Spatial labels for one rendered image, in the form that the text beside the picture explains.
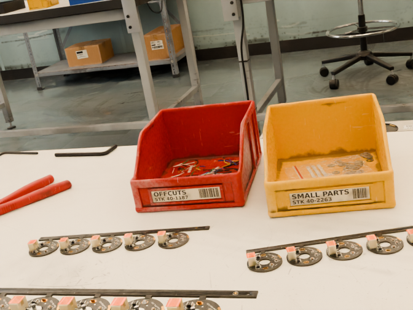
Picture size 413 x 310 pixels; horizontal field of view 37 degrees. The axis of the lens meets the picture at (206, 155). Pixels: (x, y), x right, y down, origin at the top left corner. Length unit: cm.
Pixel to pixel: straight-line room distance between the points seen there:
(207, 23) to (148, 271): 446
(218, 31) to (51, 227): 434
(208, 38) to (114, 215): 437
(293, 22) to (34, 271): 429
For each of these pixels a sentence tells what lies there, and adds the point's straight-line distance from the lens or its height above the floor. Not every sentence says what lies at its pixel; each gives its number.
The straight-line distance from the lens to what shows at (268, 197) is 49.
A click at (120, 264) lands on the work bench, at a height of 75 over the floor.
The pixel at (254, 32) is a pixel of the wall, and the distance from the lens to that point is 479.
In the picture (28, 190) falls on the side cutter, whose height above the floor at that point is 76.
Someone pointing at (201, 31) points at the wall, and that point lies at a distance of 490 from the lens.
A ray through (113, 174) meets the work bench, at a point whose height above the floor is 75.
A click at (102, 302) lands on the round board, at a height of 81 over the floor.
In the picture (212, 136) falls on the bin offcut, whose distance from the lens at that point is 63.
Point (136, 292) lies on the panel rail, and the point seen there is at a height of 81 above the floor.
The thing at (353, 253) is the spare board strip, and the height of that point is 75.
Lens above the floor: 98
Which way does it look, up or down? 20 degrees down
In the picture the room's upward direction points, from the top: 10 degrees counter-clockwise
